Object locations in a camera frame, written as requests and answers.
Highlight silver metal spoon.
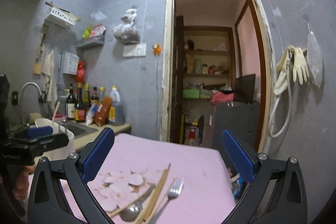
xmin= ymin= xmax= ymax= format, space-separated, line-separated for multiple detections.
xmin=119 ymin=184 xmax=156 ymax=222

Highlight silver metal fork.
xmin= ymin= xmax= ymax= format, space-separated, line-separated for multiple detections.
xmin=151 ymin=178 xmax=185 ymax=223

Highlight person's left hand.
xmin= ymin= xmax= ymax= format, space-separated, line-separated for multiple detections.
xmin=12 ymin=165 xmax=36 ymax=201

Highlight chrome sink faucet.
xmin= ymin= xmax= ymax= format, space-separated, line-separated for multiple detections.
xmin=19 ymin=81 xmax=45 ymax=127

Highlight stainless steel sink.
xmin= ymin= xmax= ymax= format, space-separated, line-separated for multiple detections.
xmin=59 ymin=120 xmax=96 ymax=138

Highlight beige sponge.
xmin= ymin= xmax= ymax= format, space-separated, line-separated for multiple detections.
xmin=27 ymin=113 xmax=42 ymax=124

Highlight pink floral table cloth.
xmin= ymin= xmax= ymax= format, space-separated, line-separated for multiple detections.
xmin=59 ymin=133 xmax=237 ymax=224

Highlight dark grey cabinet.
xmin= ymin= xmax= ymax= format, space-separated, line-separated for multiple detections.
xmin=202 ymin=74 xmax=261 ymax=151

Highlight white plastic utensil basket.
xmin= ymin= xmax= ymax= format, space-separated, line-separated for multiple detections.
xmin=34 ymin=117 xmax=76 ymax=162

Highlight orange spice packet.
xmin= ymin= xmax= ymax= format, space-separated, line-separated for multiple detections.
xmin=94 ymin=96 xmax=112 ymax=127

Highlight pink soap dish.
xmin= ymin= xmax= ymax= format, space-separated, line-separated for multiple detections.
xmin=54 ymin=113 xmax=67 ymax=122

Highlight white plastic packet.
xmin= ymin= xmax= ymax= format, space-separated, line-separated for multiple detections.
xmin=85 ymin=103 xmax=98 ymax=126

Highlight dark soy sauce bottle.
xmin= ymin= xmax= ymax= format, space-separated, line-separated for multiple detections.
xmin=75 ymin=83 xmax=86 ymax=122

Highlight dark wine bottle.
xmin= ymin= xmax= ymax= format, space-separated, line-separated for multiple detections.
xmin=66 ymin=84 xmax=76 ymax=120

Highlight small red-label sauce bottle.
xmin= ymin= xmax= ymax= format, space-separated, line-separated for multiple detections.
xmin=91 ymin=86 xmax=99 ymax=105

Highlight red cloth on cabinet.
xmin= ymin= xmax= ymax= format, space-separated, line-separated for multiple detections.
xmin=210 ymin=90 xmax=234 ymax=105

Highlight long brown chopstick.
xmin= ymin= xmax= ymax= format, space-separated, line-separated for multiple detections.
xmin=134 ymin=163 xmax=171 ymax=224

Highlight red plastic bag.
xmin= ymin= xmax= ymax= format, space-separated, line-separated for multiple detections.
xmin=76 ymin=60 xmax=85 ymax=83

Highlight pale thin chopstick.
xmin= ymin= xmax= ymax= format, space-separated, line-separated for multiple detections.
xmin=146 ymin=178 xmax=176 ymax=223

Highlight hanging beige dishcloth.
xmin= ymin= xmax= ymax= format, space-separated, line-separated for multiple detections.
xmin=42 ymin=50 xmax=58 ymax=110

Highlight green box on shelf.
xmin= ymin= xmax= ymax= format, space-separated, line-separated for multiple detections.
xmin=183 ymin=89 xmax=200 ymax=99

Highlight cream rubber gloves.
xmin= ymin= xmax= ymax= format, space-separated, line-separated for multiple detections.
xmin=273 ymin=45 xmax=310 ymax=97

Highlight clear hanging plastic bag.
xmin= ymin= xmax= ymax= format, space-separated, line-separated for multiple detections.
xmin=306 ymin=22 xmax=323 ymax=88

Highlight white hose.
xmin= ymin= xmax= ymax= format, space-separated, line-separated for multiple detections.
xmin=267 ymin=61 xmax=293 ymax=138

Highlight white perforated wall box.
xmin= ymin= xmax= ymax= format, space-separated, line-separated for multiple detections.
xmin=63 ymin=52 xmax=80 ymax=75

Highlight white wall socket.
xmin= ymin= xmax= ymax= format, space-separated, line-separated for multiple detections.
xmin=123 ymin=43 xmax=146 ymax=57

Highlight grey wall spice shelf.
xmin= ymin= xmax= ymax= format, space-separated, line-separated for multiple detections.
xmin=76 ymin=35 xmax=105 ymax=49

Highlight orange wall hook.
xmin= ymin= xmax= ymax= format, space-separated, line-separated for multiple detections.
xmin=152 ymin=43 xmax=162 ymax=56

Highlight white wall rack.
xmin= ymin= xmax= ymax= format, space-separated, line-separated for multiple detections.
xmin=45 ymin=2 xmax=81 ymax=30

